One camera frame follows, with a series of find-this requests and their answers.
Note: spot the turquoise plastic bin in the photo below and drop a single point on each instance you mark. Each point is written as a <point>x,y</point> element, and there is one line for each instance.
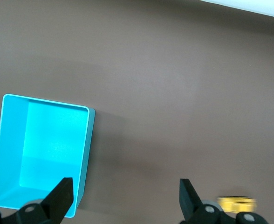
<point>53,144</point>

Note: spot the yellow toy beetle car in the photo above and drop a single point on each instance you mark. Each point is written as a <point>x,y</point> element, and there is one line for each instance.
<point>237,205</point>

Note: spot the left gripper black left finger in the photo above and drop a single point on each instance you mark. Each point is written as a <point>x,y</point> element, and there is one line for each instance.
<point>57,203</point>

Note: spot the brown table mat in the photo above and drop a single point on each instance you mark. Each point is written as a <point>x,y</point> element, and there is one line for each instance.
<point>151,93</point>

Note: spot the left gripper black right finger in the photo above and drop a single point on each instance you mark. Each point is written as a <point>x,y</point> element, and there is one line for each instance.
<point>190,205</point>

